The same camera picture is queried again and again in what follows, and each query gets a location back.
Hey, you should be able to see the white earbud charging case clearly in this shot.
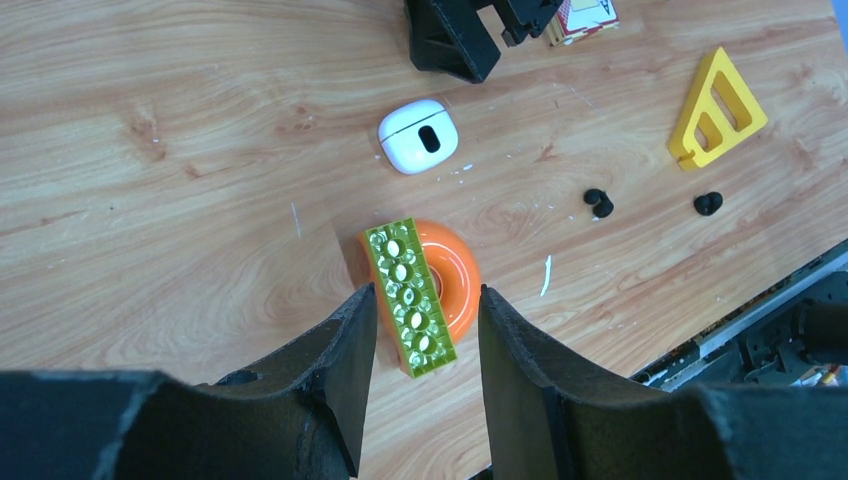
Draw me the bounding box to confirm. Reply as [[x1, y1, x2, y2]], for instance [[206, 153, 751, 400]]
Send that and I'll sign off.
[[377, 99, 459, 175]]

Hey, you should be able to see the white plastic scrap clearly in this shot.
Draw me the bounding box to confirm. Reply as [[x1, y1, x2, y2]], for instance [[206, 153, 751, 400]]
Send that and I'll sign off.
[[539, 255, 553, 298]]

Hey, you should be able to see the playing card box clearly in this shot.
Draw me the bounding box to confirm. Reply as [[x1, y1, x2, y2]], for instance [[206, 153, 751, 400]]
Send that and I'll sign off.
[[545, 0, 620, 47]]

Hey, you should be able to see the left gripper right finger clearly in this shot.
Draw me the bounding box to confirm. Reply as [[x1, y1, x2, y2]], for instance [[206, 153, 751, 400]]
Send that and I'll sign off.
[[478, 287, 847, 479]]

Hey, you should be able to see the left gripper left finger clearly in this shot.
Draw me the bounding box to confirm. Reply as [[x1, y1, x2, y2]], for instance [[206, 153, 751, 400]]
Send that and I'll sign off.
[[1, 285, 377, 479]]

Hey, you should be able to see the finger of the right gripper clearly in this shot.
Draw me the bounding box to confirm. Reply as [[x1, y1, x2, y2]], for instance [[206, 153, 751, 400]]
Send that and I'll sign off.
[[404, 0, 501, 84]]

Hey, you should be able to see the yellow triangle block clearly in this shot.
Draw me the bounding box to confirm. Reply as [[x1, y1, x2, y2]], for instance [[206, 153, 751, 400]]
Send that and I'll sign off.
[[669, 47, 768, 171]]

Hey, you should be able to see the orange half ring block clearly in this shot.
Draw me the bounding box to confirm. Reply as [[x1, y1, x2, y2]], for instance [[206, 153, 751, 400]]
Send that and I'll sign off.
[[378, 218, 482, 351]]

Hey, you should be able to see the green toy brick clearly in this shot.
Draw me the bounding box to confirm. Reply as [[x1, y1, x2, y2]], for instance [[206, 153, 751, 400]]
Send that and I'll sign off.
[[359, 218, 457, 378]]

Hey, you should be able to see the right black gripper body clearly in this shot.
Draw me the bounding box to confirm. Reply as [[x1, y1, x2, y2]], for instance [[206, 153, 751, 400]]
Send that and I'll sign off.
[[473, 0, 563, 47]]

